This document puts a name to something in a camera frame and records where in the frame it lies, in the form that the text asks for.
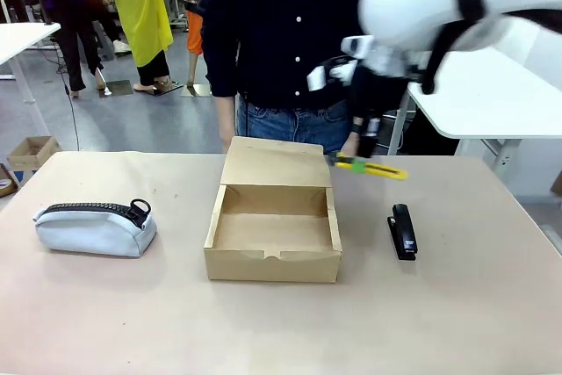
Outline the mannequin with yellow apron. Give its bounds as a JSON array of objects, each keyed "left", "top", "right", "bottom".
[{"left": 109, "top": 0, "right": 184, "bottom": 96}]

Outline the open brown cardboard box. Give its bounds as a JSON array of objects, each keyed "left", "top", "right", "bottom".
[{"left": 203, "top": 135, "right": 343, "bottom": 284}]

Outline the brown tape roll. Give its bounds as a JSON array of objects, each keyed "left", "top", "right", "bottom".
[{"left": 0, "top": 162, "right": 19, "bottom": 198}]

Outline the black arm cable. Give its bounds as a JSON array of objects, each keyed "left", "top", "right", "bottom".
[{"left": 420, "top": 0, "right": 488, "bottom": 96}]

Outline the person's left hand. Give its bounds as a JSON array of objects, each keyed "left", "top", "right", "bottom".
[{"left": 340, "top": 133, "right": 362, "bottom": 157}]

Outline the yellow utility knife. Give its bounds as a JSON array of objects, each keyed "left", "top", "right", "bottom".
[{"left": 325, "top": 152, "right": 409, "bottom": 182}]

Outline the white table with rounded corner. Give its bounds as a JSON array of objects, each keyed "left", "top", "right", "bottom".
[{"left": 387, "top": 46, "right": 562, "bottom": 174}]

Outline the mannequin in dark clothes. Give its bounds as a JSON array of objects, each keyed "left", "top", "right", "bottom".
[{"left": 25, "top": 0, "right": 133, "bottom": 99}]

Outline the person in dark shirt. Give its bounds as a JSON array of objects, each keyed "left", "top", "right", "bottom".
[{"left": 197, "top": 0, "right": 396, "bottom": 155}]

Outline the black stapler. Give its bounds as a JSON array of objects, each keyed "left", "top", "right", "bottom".
[{"left": 386, "top": 203, "right": 418, "bottom": 262}]

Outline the grey zipper pouch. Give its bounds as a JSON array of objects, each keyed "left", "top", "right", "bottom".
[{"left": 32, "top": 198, "right": 159, "bottom": 259}]

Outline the black floor cable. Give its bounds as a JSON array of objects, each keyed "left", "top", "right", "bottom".
[{"left": 55, "top": 39, "right": 83, "bottom": 152}]

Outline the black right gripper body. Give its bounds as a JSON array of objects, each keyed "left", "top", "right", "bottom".
[{"left": 349, "top": 61, "right": 407, "bottom": 130}]

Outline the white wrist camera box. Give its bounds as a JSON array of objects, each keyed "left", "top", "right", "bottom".
[{"left": 306, "top": 34, "right": 374, "bottom": 93}]

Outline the white table with legs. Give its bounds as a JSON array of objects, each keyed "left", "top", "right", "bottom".
[{"left": 0, "top": 22, "right": 62, "bottom": 141}]

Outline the small cardboard box on floor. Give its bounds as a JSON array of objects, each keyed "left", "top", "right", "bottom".
[{"left": 6, "top": 135, "right": 61, "bottom": 170}]

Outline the person's right forearm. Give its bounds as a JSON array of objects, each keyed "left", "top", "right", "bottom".
[{"left": 214, "top": 94, "right": 239, "bottom": 153}]

